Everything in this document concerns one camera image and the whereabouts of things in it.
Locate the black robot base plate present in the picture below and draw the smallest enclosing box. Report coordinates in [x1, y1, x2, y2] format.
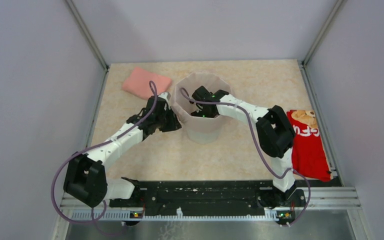
[109, 180, 306, 217]

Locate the aluminium front rail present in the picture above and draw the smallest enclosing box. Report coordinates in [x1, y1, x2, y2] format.
[53, 180, 373, 240]

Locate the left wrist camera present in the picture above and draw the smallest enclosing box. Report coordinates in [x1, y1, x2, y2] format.
[158, 92, 171, 104]

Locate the aluminium frame post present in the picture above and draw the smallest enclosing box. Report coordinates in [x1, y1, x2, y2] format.
[63, 0, 109, 71]
[301, 0, 347, 69]

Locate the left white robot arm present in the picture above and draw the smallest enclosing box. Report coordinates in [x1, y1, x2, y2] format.
[63, 92, 182, 208]

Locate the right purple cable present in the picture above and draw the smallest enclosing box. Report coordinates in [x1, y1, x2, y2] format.
[179, 87, 312, 228]

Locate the left aluminium frame post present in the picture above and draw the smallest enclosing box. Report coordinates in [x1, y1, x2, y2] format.
[63, 0, 109, 71]

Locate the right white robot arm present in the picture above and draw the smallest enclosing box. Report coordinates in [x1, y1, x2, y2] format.
[180, 86, 296, 206]

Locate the white octagonal trash bin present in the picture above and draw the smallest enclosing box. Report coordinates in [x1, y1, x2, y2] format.
[170, 71, 236, 145]

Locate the red snack package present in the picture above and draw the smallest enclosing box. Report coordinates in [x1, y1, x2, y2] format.
[287, 109, 332, 182]

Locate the right aluminium frame post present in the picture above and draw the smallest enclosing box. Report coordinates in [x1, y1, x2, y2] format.
[301, 0, 347, 69]

